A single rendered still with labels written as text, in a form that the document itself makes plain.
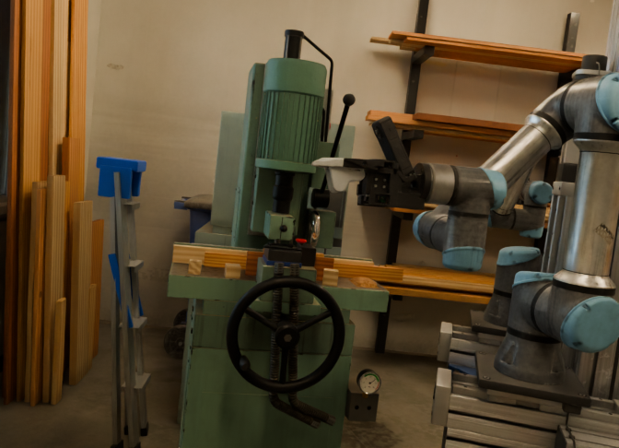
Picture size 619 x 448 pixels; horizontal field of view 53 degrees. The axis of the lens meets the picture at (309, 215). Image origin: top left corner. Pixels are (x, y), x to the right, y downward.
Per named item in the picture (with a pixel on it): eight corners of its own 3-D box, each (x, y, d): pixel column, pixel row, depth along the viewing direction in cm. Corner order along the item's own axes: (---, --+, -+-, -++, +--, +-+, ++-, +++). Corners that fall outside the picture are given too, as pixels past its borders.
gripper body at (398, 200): (366, 204, 107) (429, 209, 110) (369, 154, 107) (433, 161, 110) (353, 205, 115) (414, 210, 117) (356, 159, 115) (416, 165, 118)
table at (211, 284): (163, 305, 151) (165, 281, 151) (169, 280, 181) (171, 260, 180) (398, 322, 162) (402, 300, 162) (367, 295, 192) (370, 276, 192)
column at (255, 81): (228, 288, 198) (252, 61, 192) (226, 275, 220) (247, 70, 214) (297, 293, 202) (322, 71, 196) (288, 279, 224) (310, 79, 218)
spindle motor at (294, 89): (257, 169, 169) (270, 53, 166) (252, 167, 186) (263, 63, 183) (320, 175, 172) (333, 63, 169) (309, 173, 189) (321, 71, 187)
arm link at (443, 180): (456, 162, 111) (437, 166, 119) (432, 159, 110) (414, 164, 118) (452, 204, 111) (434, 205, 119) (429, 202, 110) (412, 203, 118)
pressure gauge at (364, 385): (356, 400, 166) (360, 371, 165) (353, 394, 169) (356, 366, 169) (379, 401, 167) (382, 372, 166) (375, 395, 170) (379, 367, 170)
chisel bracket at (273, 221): (267, 244, 175) (270, 215, 175) (262, 237, 189) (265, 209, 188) (293, 246, 177) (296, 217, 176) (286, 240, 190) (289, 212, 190)
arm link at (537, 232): (505, 233, 215) (509, 202, 214) (537, 237, 215) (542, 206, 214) (513, 236, 207) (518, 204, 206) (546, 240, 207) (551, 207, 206)
